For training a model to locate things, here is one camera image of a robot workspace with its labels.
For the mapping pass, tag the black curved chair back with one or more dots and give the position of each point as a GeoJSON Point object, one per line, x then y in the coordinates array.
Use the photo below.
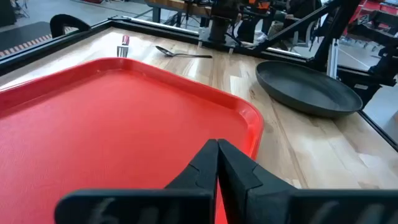
{"type": "Point", "coordinates": [66, 21]}

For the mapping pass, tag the person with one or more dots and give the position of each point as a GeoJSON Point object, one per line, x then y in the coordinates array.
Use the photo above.
{"type": "Point", "coordinates": [303, 7]}

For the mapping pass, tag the red plastic tray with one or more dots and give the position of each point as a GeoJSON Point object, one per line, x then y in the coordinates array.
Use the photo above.
{"type": "Point", "coordinates": [109, 124]}

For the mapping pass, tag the black floor mat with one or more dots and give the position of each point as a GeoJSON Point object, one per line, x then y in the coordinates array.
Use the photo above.
{"type": "Point", "coordinates": [21, 35]}

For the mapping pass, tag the aluminium frame post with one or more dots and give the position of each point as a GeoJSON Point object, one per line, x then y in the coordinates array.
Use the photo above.
{"type": "Point", "coordinates": [332, 59]}

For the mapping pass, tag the dark metal spoon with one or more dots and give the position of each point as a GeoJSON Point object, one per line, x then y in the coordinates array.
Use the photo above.
{"type": "Point", "coordinates": [166, 52]}

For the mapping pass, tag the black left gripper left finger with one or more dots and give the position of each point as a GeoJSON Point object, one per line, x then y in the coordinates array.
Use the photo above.
{"type": "Point", "coordinates": [186, 205]}

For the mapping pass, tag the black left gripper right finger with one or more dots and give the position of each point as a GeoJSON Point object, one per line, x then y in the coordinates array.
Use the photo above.
{"type": "Point", "coordinates": [255, 199]}

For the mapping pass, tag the dark grey round plate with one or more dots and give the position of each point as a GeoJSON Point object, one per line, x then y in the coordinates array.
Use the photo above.
{"type": "Point", "coordinates": [304, 88]}

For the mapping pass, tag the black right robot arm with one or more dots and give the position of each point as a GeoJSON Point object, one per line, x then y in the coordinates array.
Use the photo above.
{"type": "Point", "coordinates": [219, 21]}

